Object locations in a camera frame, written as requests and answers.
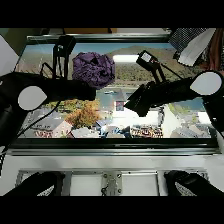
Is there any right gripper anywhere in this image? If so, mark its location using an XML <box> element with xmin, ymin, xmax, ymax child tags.
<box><xmin>123</xmin><ymin>82</ymin><xmax>162</xmax><ymax>118</ymax></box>

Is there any purple garment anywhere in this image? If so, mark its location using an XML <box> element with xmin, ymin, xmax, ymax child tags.
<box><xmin>71</xmin><ymin>51</ymin><xmax>116</xmax><ymax>90</ymax></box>

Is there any black white checked garment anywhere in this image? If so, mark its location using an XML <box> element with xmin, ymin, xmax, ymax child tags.
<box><xmin>168</xmin><ymin>27</ymin><xmax>208</xmax><ymax>52</ymax></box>

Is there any red-brown garment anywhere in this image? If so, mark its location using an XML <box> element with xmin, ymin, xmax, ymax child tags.
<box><xmin>206</xmin><ymin>29</ymin><xmax>224</xmax><ymax>72</ymax></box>

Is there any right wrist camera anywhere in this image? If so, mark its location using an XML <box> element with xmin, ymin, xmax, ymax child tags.
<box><xmin>135</xmin><ymin>49</ymin><xmax>167</xmax><ymax>85</ymax></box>

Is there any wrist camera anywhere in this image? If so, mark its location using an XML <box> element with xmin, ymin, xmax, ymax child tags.
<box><xmin>135</xmin><ymin>49</ymin><xmax>167</xmax><ymax>85</ymax></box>
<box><xmin>52</xmin><ymin>34</ymin><xmax>77</xmax><ymax>80</ymax></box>

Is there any silver frame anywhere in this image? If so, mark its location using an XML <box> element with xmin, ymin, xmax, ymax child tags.
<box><xmin>5</xmin><ymin>32</ymin><xmax>224</xmax><ymax>197</ymax></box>

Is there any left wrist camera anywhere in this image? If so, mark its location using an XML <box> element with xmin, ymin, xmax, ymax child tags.
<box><xmin>52</xmin><ymin>34</ymin><xmax>77</xmax><ymax>80</ymax></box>

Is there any black cable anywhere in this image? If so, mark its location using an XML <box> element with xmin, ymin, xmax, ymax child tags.
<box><xmin>14</xmin><ymin>99</ymin><xmax>64</xmax><ymax>138</ymax></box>

